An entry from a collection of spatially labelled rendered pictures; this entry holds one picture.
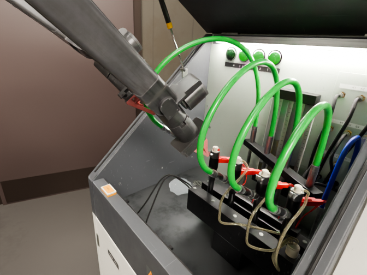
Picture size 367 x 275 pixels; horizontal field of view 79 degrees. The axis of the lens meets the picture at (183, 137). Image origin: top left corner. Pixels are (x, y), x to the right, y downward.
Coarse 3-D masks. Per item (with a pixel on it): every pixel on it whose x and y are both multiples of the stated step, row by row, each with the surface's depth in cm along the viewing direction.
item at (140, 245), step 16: (96, 192) 76; (96, 208) 80; (112, 208) 67; (128, 208) 65; (112, 224) 70; (128, 224) 60; (144, 224) 60; (128, 240) 62; (144, 240) 55; (160, 240) 56; (128, 256) 65; (144, 256) 56; (160, 256) 51; (176, 256) 52; (144, 272) 58; (160, 272) 51; (176, 272) 48
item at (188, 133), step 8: (184, 120) 53; (192, 120) 61; (200, 120) 59; (176, 128) 53; (184, 128) 53; (192, 128) 55; (200, 128) 56; (176, 136) 56; (184, 136) 55; (192, 136) 55; (176, 144) 58; (184, 144) 56
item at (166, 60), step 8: (200, 40) 59; (208, 40) 59; (216, 40) 60; (224, 40) 61; (232, 40) 61; (184, 48) 58; (240, 48) 63; (168, 56) 58; (248, 56) 65; (160, 64) 58; (256, 72) 68; (256, 80) 69; (256, 88) 71; (256, 96) 72; (144, 104) 60; (152, 120) 63; (256, 120) 75; (256, 128) 76
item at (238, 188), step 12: (276, 84) 44; (288, 84) 46; (264, 96) 42; (300, 96) 52; (300, 108) 54; (252, 120) 41; (240, 132) 41; (240, 144) 41; (228, 168) 42; (228, 180) 44; (240, 192) 47; (252, 192) 52
